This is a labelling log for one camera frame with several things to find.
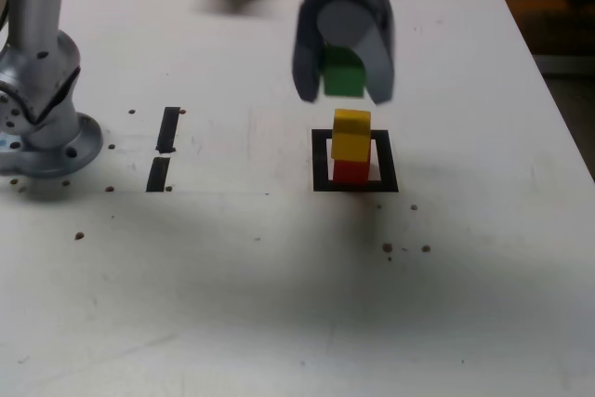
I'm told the green cube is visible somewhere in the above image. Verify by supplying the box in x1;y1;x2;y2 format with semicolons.
320;46;366;99

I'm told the yellow cube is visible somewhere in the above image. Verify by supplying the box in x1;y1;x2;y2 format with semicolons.
330;109;373;164

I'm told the red cube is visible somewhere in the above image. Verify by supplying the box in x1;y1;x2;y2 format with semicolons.
332;158;371;184

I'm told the black tape square outline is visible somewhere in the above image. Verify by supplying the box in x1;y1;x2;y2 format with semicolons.
311;128;400;193

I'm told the black tape strip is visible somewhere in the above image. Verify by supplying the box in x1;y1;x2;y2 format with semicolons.
145;106;181;193

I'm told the grey metal beam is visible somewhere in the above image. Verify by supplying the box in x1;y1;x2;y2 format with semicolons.
534;55;595;75

